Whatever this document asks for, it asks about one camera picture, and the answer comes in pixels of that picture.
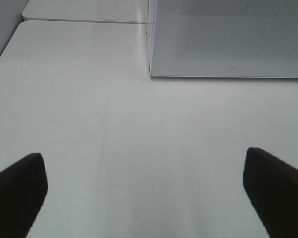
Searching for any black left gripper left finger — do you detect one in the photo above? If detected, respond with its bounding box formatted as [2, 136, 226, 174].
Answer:
[0, 153, 48, 238]

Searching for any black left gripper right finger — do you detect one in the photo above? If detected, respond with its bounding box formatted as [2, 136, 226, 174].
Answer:
[243, 147, 298, 238]

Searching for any white microwave door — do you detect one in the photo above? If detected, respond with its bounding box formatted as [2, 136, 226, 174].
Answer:
[151, 0, 298, 78]

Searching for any white microwave oven body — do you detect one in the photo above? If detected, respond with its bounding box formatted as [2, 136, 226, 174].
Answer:
[145, 0, 158, 75]

